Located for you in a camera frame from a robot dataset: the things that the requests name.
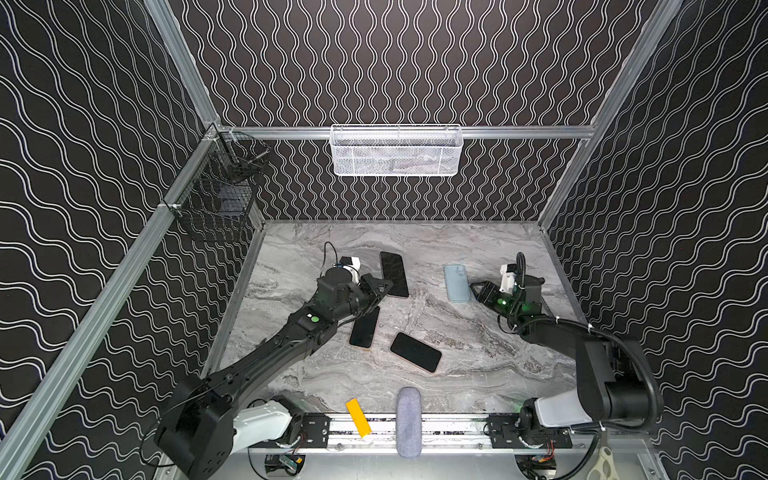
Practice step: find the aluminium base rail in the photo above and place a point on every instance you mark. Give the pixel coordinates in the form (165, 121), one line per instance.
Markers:
(335, 433)

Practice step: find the black phone tilted centre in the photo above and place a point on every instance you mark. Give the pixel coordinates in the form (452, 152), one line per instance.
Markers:
(416, 352)

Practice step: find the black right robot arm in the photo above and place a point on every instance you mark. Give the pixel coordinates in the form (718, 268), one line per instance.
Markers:
(615, 386)

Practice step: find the aluminium corner frame post left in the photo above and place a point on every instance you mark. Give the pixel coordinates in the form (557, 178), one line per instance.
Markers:
(170, 31)

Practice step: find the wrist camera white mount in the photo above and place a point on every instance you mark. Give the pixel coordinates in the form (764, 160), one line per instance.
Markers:
(352, 265)
(509, 278)

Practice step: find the grey fabric pouch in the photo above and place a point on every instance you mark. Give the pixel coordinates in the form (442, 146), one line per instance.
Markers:
(409, 438)

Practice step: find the white scissors handle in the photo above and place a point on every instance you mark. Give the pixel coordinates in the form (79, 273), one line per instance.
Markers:
(604, 467)

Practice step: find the aluminium back horizontal bar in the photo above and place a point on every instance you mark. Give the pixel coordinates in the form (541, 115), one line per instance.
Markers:
(378, 131)

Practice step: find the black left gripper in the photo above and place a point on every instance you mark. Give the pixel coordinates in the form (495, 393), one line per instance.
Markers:
(369, 291)

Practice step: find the black phone taken from case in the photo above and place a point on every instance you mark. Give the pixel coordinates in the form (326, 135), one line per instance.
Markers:
(393, 270)

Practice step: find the aluminium corner frame post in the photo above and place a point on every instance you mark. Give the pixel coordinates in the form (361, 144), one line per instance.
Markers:
(170, 31)
(646, 43)

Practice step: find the black phone upright centre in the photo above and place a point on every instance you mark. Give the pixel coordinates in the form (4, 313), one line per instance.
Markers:
(363, 331)

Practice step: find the black wire basket left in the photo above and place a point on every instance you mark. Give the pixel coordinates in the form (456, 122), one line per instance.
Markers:
(216, 207)

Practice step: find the light blue phone case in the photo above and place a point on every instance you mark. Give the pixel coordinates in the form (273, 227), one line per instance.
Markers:
(457, 284)

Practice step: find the aluminium horizontal bar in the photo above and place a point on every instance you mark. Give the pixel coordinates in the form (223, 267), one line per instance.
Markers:
(378, 131)
(29, 430)

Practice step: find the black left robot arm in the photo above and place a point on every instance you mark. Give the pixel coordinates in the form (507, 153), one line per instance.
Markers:
(209, 417)

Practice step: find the white wire mesh basket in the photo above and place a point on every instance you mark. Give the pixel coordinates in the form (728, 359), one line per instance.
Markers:
(425, 155)

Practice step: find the aluminium left horizontal bar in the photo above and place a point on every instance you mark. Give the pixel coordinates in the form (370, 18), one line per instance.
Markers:
(29, 430)

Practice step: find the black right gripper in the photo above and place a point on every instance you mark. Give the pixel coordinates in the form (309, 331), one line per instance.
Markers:
(489, 294)

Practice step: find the aluminium corner frame post right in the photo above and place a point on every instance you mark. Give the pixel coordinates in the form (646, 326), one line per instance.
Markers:
(646, 43)

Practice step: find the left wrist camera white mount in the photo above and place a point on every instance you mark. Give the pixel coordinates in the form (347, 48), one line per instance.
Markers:
(352, 265)

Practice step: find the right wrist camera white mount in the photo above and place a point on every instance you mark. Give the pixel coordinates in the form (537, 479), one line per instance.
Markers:
(509, 278)

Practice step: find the yellow flat block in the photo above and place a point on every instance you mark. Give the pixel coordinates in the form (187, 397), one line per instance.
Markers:
(358, 418)

